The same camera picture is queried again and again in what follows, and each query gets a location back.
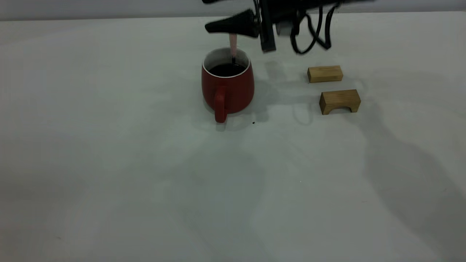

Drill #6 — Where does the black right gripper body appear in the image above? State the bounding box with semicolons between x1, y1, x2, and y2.
255;0;303;52

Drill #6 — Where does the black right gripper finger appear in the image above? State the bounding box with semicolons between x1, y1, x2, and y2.
205;24;260;39
209;9;260;25

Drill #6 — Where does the pink handled metal spoon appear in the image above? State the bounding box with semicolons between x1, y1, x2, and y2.
229;33;238;67

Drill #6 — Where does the red ceramic mug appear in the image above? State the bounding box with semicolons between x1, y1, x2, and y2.
201;47;255;123

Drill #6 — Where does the flat rectangular wooden block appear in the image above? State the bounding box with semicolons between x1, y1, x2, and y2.
307;65;343;83

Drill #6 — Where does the arch shaped wooden block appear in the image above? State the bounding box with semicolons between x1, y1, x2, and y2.
319;90;361;115

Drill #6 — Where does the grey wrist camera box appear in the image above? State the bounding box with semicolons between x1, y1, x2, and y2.
276;20;300;36

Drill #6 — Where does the black cable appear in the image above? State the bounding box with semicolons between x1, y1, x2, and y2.
290;4;325;55
315;3;341;50

